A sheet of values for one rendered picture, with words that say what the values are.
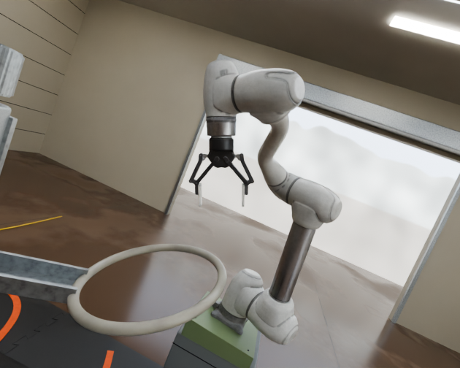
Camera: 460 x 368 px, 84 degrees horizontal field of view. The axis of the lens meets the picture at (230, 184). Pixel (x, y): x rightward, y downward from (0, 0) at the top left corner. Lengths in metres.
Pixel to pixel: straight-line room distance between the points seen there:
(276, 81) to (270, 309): 0.96
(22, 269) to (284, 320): 1.01
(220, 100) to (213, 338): 1.05
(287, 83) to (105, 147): 6.17
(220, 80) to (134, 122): 5.63
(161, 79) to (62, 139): 2.86
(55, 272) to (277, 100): 0.86
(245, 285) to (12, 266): 0.93
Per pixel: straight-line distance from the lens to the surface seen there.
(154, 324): 0.74
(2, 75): 0.89
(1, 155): 1.05
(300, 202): 1.07
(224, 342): 1.37
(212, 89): 0.75
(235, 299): 1.41
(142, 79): 6.48
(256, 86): 0.67
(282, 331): 1.31
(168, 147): 5.83
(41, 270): 1.05
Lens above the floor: 1.65
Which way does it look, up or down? 5 degrees down
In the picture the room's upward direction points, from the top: 22 degrees clockwise
